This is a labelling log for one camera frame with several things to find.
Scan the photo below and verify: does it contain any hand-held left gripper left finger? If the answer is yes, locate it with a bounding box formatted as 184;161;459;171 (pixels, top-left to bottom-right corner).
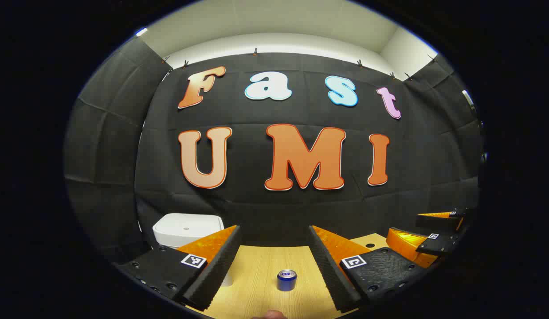
116;225;242;311

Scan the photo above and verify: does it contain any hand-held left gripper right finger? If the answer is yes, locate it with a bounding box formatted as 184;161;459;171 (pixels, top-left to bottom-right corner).
308;225;429;313

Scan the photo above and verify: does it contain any blue pop can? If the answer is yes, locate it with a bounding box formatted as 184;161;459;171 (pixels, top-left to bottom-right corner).
277;269;298;292

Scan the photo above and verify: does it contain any white desktop garbage bin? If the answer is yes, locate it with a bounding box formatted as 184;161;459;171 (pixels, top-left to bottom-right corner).
152;213;234;288

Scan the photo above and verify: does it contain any wooden desktop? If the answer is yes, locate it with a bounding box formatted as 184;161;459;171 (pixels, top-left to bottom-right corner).
186;233;390;319

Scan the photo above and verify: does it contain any black backdrop cloth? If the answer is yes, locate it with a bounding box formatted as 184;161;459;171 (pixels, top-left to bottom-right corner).
64;38;484;266

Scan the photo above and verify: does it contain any row of small cloth clamps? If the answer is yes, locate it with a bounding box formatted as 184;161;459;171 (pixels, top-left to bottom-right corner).
161;48;437;81

